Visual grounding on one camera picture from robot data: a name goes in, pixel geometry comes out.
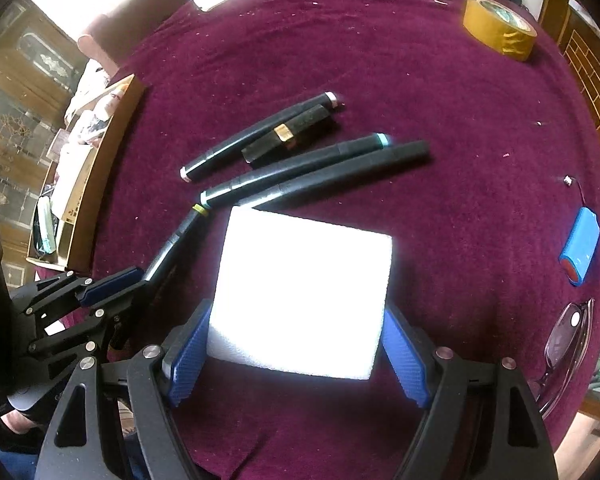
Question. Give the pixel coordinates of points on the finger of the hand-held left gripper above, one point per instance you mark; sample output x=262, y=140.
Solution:
x=80, y=335
x=110, y=285

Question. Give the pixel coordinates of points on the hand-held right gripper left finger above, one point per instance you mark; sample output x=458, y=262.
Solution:
x=185, y=360

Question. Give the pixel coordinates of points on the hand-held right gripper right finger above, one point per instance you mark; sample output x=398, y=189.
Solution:
x=405, y=360

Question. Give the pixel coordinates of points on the black marker yellow band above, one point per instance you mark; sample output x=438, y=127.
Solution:
x=175, y=242

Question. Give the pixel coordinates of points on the cardboard box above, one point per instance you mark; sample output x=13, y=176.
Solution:
x=105, y=160

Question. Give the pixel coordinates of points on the white foam block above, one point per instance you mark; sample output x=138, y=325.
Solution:
x=300, y=290

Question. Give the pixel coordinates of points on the teal printed packet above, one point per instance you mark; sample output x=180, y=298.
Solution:
x=45, y=232

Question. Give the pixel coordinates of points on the purple tinted glasses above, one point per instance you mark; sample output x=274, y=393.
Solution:
x=562, y=340

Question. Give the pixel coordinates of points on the clear zip pouch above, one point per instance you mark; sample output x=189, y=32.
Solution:
x=97, y=120

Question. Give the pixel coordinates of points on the wooden glass cabinet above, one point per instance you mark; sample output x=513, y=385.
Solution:
x=20, y=110

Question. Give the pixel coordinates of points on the black marker purple cap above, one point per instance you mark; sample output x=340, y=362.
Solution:
x=360, y=165

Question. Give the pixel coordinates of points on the black marker pink caps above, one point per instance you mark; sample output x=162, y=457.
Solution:
x=250, y=137

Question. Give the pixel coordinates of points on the blue battery pack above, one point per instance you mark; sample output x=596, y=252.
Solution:
x=582, y=245

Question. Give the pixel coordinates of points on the black marker teal cap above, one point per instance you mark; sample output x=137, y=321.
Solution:
x=305, y=162

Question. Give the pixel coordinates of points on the small white scrap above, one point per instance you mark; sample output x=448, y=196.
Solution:
x=568, y=180

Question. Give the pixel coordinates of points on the black case with gold band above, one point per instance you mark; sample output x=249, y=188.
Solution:
x=305, y=120

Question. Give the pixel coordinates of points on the brown cardboard panel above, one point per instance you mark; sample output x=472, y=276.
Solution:
x=130, y=15

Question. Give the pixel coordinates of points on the maroon tablecloth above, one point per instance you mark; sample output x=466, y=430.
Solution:
x=380, y=85

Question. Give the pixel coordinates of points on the wooden lattice cabinet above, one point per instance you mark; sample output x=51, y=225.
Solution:
x=595, y=85

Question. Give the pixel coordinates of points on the yellow tape roll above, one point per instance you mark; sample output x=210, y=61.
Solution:
x=495, y=35

